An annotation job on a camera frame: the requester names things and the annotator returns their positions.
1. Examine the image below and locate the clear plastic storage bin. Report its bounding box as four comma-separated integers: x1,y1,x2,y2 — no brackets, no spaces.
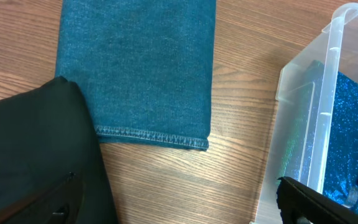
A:
254,2,358,223

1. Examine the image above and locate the folded blue denim cloth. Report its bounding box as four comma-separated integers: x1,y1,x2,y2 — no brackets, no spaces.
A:
55,0,216,151

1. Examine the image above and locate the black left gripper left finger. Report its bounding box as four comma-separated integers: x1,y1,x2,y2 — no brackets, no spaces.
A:
0,173,84,224

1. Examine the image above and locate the blue green sequin garment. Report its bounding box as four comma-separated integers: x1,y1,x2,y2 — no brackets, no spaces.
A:
278,60,358,214

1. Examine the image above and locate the black cloth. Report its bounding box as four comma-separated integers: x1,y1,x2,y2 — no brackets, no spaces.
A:
0,77,119,223

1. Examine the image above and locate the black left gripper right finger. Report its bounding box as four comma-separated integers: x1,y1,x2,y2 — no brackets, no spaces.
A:
277,177,358,224

